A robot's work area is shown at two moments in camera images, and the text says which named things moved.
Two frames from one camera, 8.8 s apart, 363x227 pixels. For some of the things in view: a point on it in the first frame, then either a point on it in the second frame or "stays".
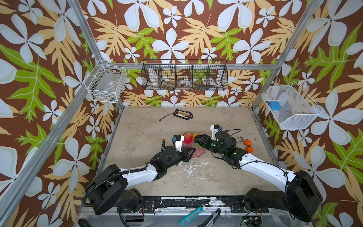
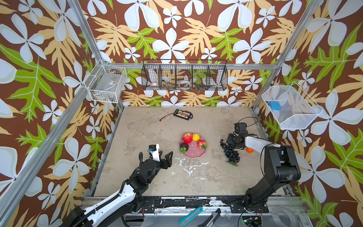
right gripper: x=201 y=141 -> x=229 y=139
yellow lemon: x=194 y=135 stays
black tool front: x=209 y=222 stays
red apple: x=188 y=138 stays
